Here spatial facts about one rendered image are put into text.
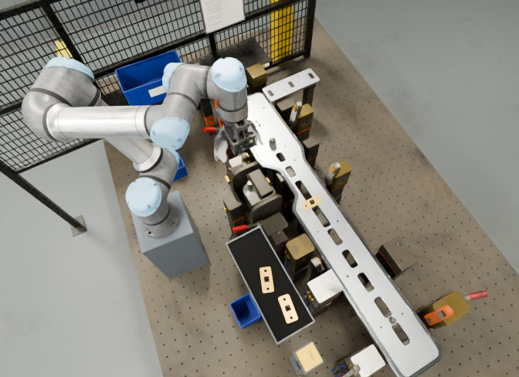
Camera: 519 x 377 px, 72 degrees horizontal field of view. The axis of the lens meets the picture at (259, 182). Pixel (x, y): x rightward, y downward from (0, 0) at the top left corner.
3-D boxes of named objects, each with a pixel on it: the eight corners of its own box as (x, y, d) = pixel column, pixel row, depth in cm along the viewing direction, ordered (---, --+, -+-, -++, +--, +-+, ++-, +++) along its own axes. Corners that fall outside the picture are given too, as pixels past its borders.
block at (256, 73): (268, 118, 210) (266, 72, 179) (256, 123, 209) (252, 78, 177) (262, 109, 214) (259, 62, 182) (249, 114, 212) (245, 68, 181)
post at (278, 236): (285, 268, 167) (288, 239, 132) (276, 273, 166) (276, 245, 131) (279, 259, 169) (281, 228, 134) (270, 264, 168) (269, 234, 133)
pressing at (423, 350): (452, 352, 122) (455, 352, 121) (400, 388, 117) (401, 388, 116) (261, 90, 183) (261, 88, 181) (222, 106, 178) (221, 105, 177)
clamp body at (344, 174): (344, 202, 183) (359, 167, 152) (325, 213, 180) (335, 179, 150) (337, 192, 185) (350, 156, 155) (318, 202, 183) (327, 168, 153)
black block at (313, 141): (319, 172, 192) (326, 140, 166) (303, 180, 190) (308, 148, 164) (313, 164, 194) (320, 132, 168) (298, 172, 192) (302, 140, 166)
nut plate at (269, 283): (274, 291, 117) (274, 290, 116) (262, 293, 117) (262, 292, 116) (270, 266, 121) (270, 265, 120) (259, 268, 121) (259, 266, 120)
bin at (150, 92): (191, 90, 179) (185, 71, 167) (132, 111, 174) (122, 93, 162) (181, 69, 186) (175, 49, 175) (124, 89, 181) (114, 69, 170)
